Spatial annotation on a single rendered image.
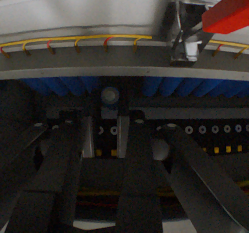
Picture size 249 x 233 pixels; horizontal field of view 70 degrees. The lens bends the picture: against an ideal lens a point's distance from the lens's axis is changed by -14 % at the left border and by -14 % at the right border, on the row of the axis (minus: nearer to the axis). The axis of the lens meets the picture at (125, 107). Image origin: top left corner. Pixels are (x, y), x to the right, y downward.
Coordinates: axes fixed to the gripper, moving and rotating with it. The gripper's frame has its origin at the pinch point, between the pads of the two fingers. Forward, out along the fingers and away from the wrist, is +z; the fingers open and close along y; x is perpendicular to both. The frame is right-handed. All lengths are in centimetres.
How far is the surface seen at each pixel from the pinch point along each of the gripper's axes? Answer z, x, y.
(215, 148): 8.1, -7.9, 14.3
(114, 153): 8.2, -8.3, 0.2
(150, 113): 10.6, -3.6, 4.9
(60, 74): 0.6, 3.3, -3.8
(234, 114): 10.3, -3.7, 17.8
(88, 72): 0.3, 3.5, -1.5
